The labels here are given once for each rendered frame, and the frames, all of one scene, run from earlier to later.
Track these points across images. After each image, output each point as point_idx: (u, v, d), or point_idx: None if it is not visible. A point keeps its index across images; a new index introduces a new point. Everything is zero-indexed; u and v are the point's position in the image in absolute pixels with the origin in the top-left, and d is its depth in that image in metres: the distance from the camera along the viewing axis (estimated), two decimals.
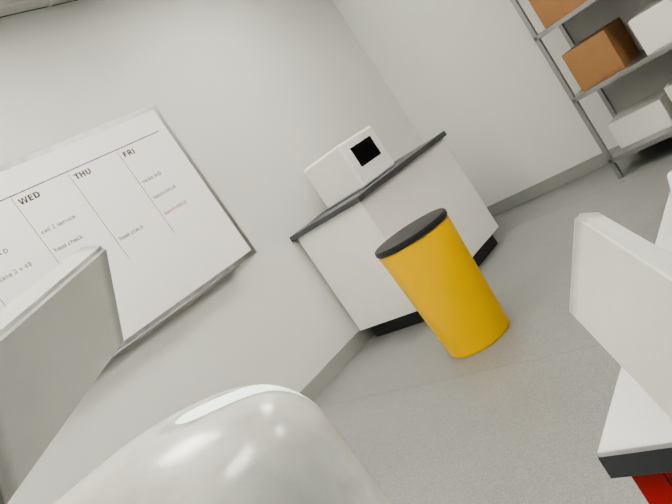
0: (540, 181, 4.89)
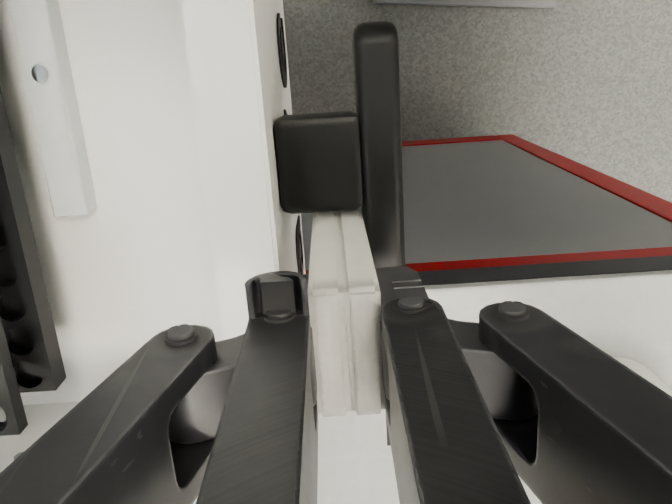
0: None
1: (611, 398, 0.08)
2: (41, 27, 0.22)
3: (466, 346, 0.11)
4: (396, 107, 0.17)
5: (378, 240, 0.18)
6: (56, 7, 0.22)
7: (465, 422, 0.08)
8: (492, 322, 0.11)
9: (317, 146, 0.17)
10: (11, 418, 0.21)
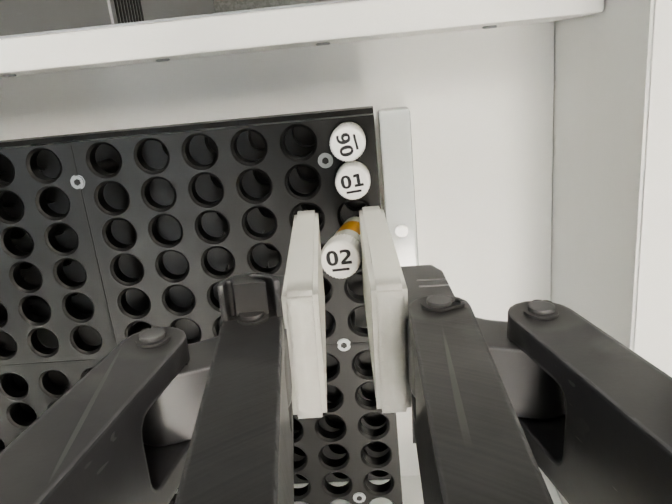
0: None
1: (640, 398, 0.08)
2: (407, 196, 0.27)
3: (495, 345, 0.11)
4: None
5: None
6: (412, 176, 0.28)
7: (490, 421, 0.08)
8: (521, 320, 0.11)
9: None
10: None
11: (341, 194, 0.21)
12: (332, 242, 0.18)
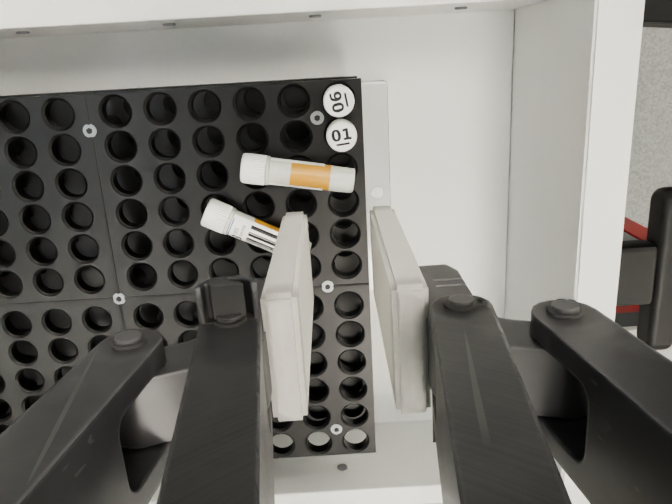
0: None
1: (663, 398, 0.08)
2: (383, 160, 0.30)
3: (519, 344, 0.11)
4: None
5: (660, 325, 0.27)
6: (387, 144, 0.31)
7: (510, 421, 0.08)
8: (544, 319, 0.11)
9: (629, 265, 0.26)
10: (372, 441, 0.29)
11: (331, 146, 0.24)
12: (241, 164, 0.24)
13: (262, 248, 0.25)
